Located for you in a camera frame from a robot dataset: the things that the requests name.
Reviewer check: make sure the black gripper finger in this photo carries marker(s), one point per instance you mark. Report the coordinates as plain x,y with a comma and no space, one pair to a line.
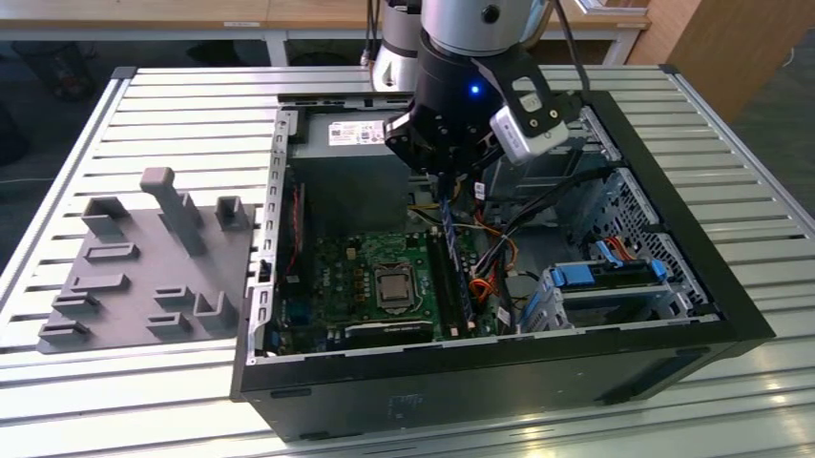
414,143
487,155

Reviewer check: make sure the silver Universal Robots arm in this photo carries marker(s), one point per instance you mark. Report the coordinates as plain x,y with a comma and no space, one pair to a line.
471,24

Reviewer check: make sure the black RAM slot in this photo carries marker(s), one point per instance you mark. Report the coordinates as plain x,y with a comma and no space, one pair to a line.
442,286

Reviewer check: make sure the metal optical drive cage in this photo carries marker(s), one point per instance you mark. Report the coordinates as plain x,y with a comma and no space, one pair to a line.
547,176

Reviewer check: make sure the grey power supply unit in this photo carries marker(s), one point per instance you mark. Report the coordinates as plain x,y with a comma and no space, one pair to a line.
344,186

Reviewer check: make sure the pale blue plastic object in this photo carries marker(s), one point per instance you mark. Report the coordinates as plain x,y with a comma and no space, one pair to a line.
536,24

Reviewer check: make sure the perforated metal drive cage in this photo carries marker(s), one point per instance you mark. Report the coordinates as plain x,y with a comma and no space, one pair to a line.
636,210

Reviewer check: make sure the round grey speaker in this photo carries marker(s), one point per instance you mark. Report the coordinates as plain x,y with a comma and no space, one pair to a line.
523,286

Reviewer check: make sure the green motherboard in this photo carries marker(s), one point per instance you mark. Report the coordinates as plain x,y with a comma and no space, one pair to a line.
344,267

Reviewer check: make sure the hard disk in blue carrier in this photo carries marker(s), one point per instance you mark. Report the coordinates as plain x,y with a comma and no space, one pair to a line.
572,276

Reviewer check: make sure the silver CPU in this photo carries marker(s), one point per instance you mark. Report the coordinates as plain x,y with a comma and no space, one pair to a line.
395,290

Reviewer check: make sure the CPU socket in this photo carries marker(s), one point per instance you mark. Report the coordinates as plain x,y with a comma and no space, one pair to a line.
375,291

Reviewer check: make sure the black table corner cap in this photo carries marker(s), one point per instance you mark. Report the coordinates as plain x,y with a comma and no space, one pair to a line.
670,69
124,72

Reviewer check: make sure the metal disk bay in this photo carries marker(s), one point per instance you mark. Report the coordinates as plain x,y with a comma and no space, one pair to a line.
554,310

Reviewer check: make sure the black graphics card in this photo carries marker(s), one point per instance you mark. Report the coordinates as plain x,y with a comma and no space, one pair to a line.
388,334

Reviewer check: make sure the wooden cabinet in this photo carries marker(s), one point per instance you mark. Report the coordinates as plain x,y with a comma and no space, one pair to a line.
732,47

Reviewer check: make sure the black PC case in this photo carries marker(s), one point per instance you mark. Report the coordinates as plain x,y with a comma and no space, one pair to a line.
446,391

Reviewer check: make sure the grey parts rack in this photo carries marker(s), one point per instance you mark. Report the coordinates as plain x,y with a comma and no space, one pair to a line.
140,286

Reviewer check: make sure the black chair base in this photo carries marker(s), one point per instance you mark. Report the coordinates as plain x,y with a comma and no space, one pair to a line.
67,67

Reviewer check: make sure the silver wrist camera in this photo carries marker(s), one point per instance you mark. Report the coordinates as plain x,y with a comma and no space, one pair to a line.
528,138

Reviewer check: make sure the black camera bracket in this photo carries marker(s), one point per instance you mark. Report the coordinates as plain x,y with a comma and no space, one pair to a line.
503,71

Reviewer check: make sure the wooden desk white frame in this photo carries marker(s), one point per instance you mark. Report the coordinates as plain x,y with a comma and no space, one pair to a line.
191,12

